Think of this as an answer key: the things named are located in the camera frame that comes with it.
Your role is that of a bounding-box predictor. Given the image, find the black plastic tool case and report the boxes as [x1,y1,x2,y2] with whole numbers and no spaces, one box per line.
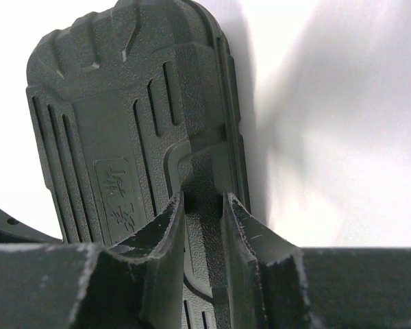
[27,1,250,328]

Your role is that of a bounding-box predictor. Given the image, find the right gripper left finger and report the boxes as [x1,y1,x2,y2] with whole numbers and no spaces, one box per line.
[0,193,184,328]

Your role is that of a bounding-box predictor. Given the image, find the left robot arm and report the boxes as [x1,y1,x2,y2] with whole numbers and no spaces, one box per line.
[0,209,63,243]

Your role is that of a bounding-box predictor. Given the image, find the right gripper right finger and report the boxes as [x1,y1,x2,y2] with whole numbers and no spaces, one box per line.
[221,193,411,328]

